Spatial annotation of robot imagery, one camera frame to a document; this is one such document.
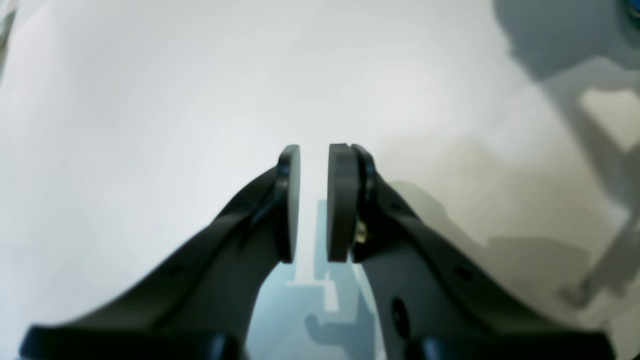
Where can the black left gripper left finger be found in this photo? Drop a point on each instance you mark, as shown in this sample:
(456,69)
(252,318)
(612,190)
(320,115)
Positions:
(198,303)

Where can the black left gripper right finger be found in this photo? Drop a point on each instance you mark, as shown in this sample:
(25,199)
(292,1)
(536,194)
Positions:
(433,302)

